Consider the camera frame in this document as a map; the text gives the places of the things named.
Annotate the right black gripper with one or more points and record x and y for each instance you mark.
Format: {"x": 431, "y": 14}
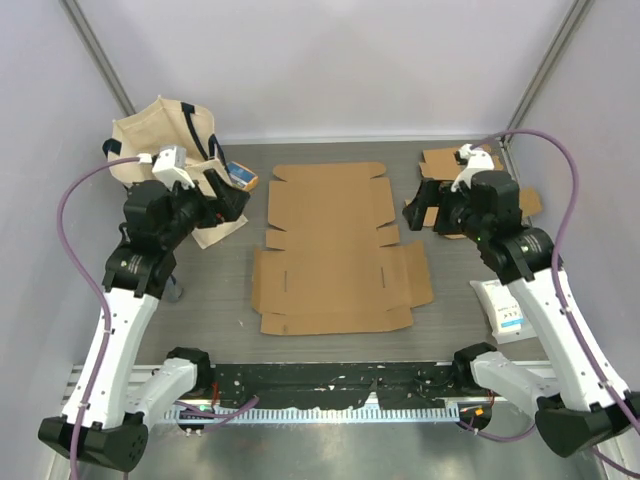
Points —
{"x": 432, "y": 193}

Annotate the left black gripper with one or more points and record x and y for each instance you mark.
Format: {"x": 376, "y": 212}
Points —
{"x": 230, "y": 201}

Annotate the large brown cardboard box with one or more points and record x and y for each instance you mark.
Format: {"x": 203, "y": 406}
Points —
{"x": 333, "y": 261}

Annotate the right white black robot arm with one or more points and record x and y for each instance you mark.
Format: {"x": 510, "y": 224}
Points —
{"x": 587, "y": 402}

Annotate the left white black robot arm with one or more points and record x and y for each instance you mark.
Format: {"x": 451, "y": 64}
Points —
{"x": 103, "y": 423}

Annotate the small blue orange box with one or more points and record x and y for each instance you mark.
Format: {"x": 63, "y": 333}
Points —
{"x": 242, "y": 177}

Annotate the flat cardboard box blank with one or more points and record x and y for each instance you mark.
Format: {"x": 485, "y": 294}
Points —
{"x": 441, "y": 164}

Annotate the beige canvas tote bag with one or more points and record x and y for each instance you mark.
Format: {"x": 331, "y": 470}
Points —
{"x": 167, "y": 122}

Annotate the red bull can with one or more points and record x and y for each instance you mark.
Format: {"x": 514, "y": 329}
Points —
{"x": 173, "y": 290}

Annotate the white plastic packet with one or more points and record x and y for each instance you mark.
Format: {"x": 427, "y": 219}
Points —
{"x": 506, "y": 319}

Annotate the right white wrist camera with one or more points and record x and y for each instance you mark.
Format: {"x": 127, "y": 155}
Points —
{"x": 472, "y": 160}

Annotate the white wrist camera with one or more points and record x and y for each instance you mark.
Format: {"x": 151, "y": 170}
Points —
{"x": 472, "y": 160}
{"x": 168, "y": 166}

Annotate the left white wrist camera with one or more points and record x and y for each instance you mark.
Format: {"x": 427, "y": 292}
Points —
{"x": 168, "y": 166}

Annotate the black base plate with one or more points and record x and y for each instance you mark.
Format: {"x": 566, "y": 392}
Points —
{"x": 339, "y": 386}

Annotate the slotted cable duct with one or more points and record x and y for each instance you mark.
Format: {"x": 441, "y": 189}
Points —
{"x": 370, "y": 413}

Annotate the left aluminium frame post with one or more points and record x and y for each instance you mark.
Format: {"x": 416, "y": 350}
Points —
{"x": 89, "y": 39}

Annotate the aluminium frame post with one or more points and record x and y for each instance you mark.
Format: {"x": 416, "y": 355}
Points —
{"x": 569, "y": 26}
{"x": 89, "y": 39}

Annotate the right aluminium frame post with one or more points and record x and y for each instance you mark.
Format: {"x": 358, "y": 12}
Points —
{"x": 569, "y": 26}

